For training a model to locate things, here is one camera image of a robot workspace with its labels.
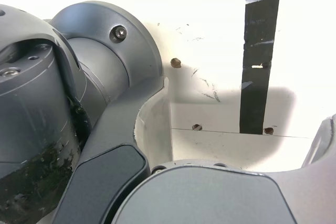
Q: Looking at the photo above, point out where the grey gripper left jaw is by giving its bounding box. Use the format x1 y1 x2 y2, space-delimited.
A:
51 77 173 224

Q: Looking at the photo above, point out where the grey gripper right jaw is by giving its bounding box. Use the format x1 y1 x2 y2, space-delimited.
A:
112 113 336 224

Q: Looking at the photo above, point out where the black tape strip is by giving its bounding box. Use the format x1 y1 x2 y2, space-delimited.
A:
239 0 284 135

